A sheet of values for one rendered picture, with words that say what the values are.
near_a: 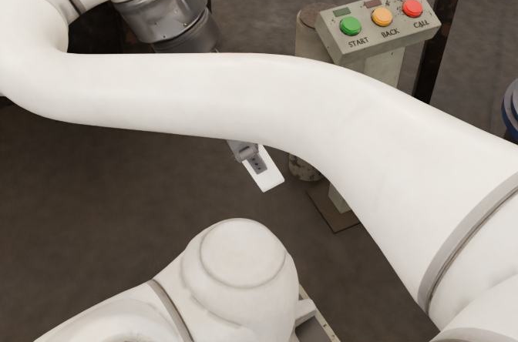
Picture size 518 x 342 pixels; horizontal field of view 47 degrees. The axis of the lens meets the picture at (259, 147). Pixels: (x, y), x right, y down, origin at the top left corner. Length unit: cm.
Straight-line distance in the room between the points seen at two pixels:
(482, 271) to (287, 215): 137
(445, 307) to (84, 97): 29
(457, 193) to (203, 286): 49
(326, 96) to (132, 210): 135
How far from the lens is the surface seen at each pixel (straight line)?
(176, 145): 181
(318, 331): 101
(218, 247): 75
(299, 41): 141
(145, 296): 78
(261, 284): 74
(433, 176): 30
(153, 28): 63
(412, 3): 131
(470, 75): 217
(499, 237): 27
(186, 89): 40
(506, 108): 141
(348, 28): 122
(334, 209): 164
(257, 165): 68
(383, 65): 130
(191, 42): 64
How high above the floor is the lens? 130
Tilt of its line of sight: 46 degrees down
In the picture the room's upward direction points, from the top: straight up
